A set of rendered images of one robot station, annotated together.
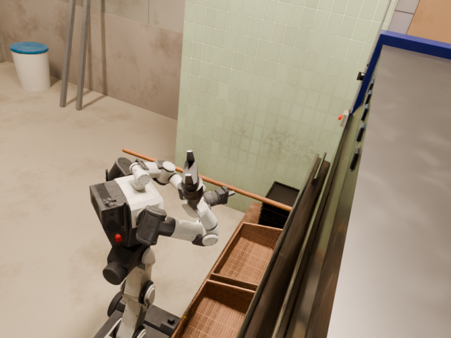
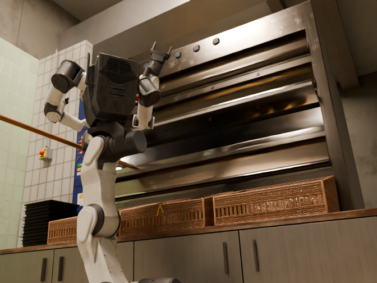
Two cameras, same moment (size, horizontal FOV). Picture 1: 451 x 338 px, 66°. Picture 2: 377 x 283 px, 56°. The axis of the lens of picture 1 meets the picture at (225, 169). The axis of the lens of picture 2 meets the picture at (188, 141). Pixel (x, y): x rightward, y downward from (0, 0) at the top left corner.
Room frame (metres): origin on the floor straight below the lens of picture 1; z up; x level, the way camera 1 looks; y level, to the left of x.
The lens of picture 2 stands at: (0.63, 1.99, 0.36)
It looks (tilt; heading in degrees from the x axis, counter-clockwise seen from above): 21 degrees up; 279
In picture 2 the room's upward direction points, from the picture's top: 3 degrees counter-clockwise
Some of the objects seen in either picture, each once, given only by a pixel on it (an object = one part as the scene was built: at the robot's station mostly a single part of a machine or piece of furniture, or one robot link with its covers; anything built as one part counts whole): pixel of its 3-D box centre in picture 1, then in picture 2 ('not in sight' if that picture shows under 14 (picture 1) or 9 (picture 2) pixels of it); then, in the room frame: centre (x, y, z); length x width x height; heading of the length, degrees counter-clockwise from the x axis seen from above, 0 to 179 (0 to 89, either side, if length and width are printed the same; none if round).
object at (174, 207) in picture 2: (223, 335); (179, 212); (1.05, -0.13, 0.72); 0.56 x 0.49 x 0.28; 162
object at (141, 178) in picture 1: (139, 176); not in sight; (1.32, 0.39, 1.46); 0.10 x 0.07 x 0.09; 37
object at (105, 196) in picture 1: (127, 210); (110, 93); (1.28, 0.44, 1.26); 0.34 x 0.30 x 0.36; 37
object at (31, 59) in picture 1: (32, 67); not in sight; (5.27, 3.31, 0.32); 0.55 x 0.53 x 0.65; 70
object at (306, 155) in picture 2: not in sight; (194, 174); (0.99, -0.40, 1.02); 1.79 x 0.11 x 0.19; 162
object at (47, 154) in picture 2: (346, 119); (45, 154); (2.43, -0.83, 1.46); 0.10 x 0.07 x 0.10; 162
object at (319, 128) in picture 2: not in sight; (194, 156); (0.98, -0.42, 1.16); 1.80 x 0.06 x 0.04; 162
